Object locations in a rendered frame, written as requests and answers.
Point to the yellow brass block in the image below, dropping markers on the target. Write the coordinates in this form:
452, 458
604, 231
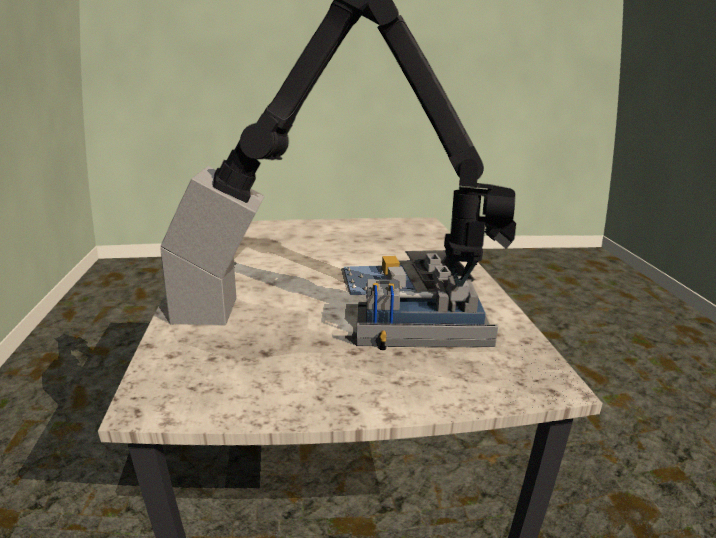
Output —
389, 261

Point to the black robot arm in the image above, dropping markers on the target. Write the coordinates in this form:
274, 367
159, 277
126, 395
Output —
266, 140

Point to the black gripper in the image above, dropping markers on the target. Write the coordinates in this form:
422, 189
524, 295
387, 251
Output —
457, 251

